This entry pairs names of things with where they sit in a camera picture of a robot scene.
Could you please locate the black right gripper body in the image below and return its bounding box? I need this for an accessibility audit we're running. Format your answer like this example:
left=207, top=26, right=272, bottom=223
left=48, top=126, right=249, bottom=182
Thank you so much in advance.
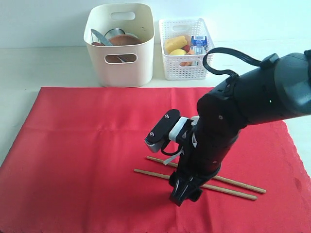
left=173, top=116, right=245, bottom=184

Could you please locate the orange fried chicken piece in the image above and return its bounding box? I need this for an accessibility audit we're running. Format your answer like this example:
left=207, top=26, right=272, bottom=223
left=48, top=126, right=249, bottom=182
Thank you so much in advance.
left=180, top=50, right=195, bottom=67

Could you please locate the yellow lemon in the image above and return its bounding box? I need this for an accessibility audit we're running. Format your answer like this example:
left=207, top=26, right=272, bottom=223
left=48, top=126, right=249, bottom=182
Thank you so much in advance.
left=169, top=49, right=187, bottom=56

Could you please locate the red sausage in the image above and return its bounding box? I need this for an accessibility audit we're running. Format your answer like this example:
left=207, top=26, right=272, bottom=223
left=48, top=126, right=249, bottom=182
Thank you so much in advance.
left=182, top=44, right=190, bottom=53

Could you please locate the blue white milk carton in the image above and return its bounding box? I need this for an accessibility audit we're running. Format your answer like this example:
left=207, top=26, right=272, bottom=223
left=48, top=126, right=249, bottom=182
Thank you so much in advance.
left=190, top=35, right=208, bottom=66

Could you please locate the yellow cheese wedge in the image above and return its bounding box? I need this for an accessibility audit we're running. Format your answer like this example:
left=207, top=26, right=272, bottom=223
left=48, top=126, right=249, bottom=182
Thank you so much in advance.
left=164, top=35, right=188, bottom=53

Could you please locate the brown wooden plate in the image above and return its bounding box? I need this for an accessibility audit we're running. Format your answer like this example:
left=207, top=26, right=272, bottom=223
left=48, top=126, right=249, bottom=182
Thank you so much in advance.
left=105, top=34, right=142, bottom=63

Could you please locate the stainless steel cup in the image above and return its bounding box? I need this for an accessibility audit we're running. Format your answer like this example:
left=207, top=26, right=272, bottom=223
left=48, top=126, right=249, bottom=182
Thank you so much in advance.
left=104, top=28, right=138, bottom=39

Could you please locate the stainless steel table knife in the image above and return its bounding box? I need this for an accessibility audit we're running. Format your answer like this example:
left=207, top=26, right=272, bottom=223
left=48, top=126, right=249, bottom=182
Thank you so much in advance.
left=90, top=28, right=129, bottom=63

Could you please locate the dark wooden spoon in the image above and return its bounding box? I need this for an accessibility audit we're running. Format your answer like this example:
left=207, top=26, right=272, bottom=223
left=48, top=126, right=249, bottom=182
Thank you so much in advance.
left=91, top=42, right=104, bottom=46

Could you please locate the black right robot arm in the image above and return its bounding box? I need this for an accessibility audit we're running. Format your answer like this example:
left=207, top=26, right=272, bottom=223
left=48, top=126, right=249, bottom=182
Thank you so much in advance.
left=169, top=47, right=311, bottom=205

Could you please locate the upper bamboo chopstick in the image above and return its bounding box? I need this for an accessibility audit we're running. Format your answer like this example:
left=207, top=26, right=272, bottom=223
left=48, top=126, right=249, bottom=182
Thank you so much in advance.
left=146, top=156, right=266, bottom=194

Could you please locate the bamboo chopstick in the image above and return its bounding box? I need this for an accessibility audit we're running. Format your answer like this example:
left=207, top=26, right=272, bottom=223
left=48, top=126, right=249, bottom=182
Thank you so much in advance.
left=134, top=168, right=257, bottom=201
left=146, top=156, right=266, bottom=194

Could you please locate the lower bamboo chopstick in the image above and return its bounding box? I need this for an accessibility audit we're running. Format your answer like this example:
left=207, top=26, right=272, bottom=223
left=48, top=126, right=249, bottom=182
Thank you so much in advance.
left=134, top=168, right=257, bottom=201

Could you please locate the cream plastic tub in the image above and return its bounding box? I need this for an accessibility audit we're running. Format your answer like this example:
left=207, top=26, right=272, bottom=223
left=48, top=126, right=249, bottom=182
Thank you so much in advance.
left=84, top=3, right=155, bottom=87

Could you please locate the white perforated plastic basket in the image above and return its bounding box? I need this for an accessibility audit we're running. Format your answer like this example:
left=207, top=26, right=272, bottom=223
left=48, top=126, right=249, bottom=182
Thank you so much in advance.
left=159, top=18, right=214, bottom=81

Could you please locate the red table cloth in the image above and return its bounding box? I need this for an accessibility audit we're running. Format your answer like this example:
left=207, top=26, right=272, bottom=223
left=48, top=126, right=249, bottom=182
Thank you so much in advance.
left=0, top=87, right=311, bottom=233

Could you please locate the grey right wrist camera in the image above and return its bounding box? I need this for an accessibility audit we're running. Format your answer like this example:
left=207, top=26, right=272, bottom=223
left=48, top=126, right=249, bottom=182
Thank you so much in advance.
left=144, top=109, right=194, bottom=156

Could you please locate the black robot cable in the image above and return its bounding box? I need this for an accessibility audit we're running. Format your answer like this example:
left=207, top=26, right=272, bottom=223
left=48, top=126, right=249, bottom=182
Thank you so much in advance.
left=202, top=47, right=265, bottom=78

